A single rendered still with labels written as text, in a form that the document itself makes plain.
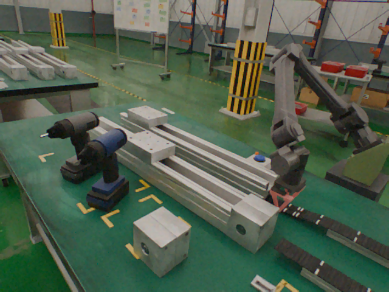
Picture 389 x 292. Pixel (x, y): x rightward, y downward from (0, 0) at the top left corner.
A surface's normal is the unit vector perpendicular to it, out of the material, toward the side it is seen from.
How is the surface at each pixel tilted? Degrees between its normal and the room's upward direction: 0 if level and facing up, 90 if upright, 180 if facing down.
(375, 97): 89
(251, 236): 90
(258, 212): 0
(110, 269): 0
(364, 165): 90
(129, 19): 90
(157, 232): 0
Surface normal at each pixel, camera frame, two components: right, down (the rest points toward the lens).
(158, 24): -0.44, 0.35
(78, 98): 0.68, 0.37
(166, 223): 0.09, -0.90
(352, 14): -0.72, 0.24
